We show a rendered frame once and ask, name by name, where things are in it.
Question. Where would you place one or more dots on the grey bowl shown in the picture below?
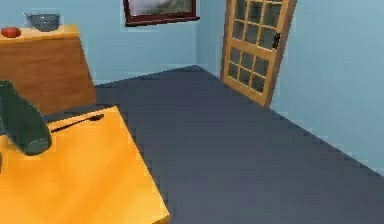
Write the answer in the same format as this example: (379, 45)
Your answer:
(44, 22)

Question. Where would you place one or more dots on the wooden glass pane door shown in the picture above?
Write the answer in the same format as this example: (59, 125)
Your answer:
(255, 50)

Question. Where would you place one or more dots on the dark framed picture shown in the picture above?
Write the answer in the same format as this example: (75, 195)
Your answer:
(160, 11)

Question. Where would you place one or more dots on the black spoon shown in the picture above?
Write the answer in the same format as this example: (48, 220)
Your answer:
(80, 121)

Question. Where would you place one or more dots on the orange wooden table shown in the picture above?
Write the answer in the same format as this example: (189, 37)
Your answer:
(80, 173)

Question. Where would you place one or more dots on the brown wooden cabinet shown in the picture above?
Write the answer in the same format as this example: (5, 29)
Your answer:
(43, 71)

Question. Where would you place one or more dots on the dark green bottle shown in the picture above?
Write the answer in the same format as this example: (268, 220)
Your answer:
(21, 125)

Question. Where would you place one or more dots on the red tomato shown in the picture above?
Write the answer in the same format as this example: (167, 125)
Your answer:
(10, 32)

